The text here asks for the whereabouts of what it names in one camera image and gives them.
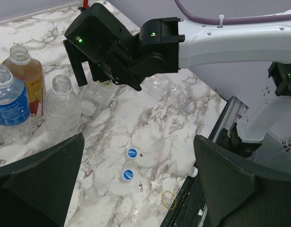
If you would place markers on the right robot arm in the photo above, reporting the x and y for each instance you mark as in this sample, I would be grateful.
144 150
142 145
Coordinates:
199 41

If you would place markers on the blue label water bottle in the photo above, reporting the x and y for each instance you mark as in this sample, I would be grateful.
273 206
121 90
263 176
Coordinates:
15 122

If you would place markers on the orange label clear bottle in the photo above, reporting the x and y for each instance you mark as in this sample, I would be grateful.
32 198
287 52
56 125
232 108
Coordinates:
95 96

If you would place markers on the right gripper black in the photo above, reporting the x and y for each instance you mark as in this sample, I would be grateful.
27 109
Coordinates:
98 37

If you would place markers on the clear plastic bottle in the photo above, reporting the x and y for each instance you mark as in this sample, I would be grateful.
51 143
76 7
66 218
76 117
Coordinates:
62 110
161 87

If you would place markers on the yellow rubber band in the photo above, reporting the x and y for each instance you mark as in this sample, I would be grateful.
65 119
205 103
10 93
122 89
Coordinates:
169 200

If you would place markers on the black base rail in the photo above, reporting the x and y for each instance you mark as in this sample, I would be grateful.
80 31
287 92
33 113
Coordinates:
191 209

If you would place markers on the golden energy drink bottle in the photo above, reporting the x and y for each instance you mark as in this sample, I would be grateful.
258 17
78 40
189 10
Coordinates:
30 71

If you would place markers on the blue white bottle cap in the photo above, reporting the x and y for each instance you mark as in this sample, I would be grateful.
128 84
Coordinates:
127 175

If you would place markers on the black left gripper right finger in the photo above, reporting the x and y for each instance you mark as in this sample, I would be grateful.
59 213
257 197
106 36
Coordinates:
240 193

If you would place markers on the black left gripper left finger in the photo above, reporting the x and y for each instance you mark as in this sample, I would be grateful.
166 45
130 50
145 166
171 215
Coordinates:
36 191

